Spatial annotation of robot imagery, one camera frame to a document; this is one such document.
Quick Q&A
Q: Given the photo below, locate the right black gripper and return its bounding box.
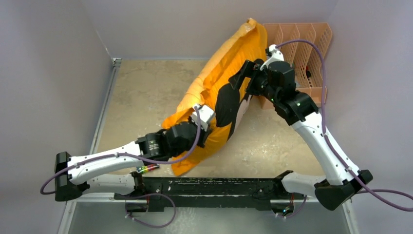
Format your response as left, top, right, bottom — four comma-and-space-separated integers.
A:
229, 60, 281, 104

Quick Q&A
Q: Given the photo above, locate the orange Mickey Mouse pillowcase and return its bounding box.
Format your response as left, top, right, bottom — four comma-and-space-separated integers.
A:
162, 18, 267, 176

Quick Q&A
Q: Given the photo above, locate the peach plastic file organizer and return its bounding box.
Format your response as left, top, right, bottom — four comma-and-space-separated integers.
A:
264, 22, 333, 107

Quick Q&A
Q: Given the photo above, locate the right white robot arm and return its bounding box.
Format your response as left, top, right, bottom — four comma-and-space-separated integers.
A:
228, 59, 373, 211

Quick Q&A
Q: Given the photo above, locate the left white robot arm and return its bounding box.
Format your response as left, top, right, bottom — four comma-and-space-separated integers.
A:
55, 120, 212, 202

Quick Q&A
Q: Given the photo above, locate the colourful marker pack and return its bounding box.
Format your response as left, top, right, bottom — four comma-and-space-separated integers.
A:
136, 164, 160, 174

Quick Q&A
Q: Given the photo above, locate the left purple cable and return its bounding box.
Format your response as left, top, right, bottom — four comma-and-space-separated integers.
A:
40, 106, 202, 195

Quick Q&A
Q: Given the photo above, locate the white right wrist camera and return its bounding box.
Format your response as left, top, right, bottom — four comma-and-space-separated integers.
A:
260, 44, 284, 71

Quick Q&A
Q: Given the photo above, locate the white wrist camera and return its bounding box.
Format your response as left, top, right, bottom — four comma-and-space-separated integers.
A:
190, 104, 216, 131
260, 44, 284, 71

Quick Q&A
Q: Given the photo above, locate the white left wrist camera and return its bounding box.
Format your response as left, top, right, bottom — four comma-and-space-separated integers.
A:
190, 104, 216, 131

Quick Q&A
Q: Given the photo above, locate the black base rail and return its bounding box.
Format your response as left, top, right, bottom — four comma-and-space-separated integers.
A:
114, 177, 304, 212

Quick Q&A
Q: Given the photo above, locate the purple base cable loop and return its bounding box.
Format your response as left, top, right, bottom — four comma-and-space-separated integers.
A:
125, 193, 177, 229

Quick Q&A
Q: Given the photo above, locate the aluminium frame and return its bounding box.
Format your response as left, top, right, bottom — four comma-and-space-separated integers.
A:
58, 59, 359, 234

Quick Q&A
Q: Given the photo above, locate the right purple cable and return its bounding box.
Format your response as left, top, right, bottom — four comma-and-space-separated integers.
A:
276, 39, 413, 213

